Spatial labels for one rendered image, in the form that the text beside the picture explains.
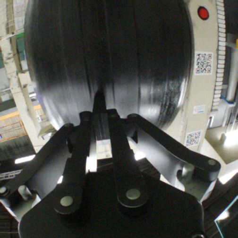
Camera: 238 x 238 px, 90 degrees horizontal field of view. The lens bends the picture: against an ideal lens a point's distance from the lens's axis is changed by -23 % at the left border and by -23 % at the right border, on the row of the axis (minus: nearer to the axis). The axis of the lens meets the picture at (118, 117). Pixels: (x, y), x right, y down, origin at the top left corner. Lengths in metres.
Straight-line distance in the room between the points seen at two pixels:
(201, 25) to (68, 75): 0.40
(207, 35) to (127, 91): 0.36
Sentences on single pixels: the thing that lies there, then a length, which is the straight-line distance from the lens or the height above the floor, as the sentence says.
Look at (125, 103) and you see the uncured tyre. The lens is 0.23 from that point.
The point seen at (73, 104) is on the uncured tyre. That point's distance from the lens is 0.22.
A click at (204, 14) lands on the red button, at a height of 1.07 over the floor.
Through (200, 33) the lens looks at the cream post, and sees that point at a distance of 0.49.
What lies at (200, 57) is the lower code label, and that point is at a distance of 0.49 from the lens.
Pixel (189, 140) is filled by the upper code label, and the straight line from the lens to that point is 0.61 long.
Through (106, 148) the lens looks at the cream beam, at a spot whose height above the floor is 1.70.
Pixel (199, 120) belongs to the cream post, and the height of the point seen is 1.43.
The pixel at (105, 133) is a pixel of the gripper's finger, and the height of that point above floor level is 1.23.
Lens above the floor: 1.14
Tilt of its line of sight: 30 degrees up
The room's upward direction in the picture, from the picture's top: 174 degrees clockwise
